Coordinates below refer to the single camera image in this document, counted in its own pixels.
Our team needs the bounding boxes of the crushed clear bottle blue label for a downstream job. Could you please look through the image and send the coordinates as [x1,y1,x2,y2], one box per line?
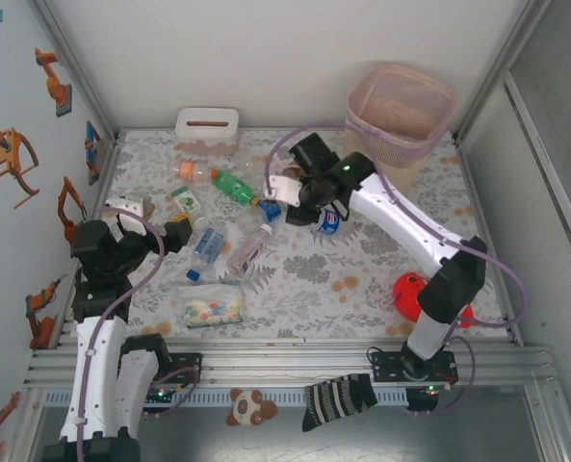
[239,195,286,231]

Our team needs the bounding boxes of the clear water bottle blue cap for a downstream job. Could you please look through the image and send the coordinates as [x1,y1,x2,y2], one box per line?
[186,221,229,283]

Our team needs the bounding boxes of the clear Pepsi bottle blue label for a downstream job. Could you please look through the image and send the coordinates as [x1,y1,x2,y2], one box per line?
[313,206,350,237]

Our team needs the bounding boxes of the pink bottle white cap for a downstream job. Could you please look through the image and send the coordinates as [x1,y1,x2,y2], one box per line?
[226,223,274,273]

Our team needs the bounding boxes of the clear bottle orange cap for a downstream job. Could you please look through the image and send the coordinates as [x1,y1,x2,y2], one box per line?
[177,160,219,183]

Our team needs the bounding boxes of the clear unlabelled bottle white cap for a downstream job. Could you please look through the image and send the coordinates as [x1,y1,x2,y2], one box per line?
[241,157,279,187]

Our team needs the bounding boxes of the green Sprite bottle yellow cap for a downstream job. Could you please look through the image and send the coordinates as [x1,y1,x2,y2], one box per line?
[210,167,262,206]

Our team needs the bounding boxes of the beige slatted plastic bin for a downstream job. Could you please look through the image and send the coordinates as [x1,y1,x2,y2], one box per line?
[345,64,460,192]

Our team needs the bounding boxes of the green white juice carton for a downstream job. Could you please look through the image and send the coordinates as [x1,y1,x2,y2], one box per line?
[169,186,202,216]

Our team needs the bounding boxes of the clear zip bag colourful pieces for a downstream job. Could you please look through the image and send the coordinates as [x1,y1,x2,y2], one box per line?
[176,282,246,329]

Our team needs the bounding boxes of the floral table cloth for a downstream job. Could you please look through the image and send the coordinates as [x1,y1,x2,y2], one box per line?
[99,127,517,341]

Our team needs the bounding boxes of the pink waste basket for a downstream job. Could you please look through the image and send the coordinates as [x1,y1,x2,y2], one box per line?
[346,64,459,167]

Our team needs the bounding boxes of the white tissue box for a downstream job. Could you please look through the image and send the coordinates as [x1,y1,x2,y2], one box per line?
[174,106,241,156]

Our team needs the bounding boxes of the red plush toy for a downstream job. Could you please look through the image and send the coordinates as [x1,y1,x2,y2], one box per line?
[391,271,477,329]

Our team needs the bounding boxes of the small circuit board green LED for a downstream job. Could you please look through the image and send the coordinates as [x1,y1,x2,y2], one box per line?
[143,384,180,403]
[412,382,453,398]

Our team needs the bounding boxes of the black white striped sock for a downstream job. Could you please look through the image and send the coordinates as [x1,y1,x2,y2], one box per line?
[301,372,378,433]

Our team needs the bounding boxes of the panda plush toy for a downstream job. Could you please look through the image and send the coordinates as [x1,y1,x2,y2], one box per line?
[224,387,279,428]

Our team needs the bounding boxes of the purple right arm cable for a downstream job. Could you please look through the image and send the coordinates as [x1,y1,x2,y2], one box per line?
[264,120,530,418]

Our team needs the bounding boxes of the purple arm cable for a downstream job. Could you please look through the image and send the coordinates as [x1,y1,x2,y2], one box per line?
[264,120,530,418]
[75,205,200,462]

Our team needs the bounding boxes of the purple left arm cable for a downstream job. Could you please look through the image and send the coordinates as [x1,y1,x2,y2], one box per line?
[75,205,200,462]

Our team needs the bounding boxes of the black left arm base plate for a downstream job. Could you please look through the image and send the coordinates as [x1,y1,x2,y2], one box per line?
[167,351,203,386]

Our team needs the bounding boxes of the blue orange wall sticker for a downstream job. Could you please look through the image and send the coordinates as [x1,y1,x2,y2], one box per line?
[83,119,105,187]

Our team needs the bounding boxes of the aluminium extrusion frame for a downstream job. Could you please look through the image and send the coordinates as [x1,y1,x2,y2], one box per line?
[5,0,571,462]

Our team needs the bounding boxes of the orange grey claw wall sticker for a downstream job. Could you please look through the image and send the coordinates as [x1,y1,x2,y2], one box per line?
[0,127,41,210]

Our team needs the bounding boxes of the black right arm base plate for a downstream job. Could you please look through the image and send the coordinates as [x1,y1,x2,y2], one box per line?
[370,348,459,386]

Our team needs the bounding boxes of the white slotted cable duct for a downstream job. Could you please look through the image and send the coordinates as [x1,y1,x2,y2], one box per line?
[43,388,409,406]

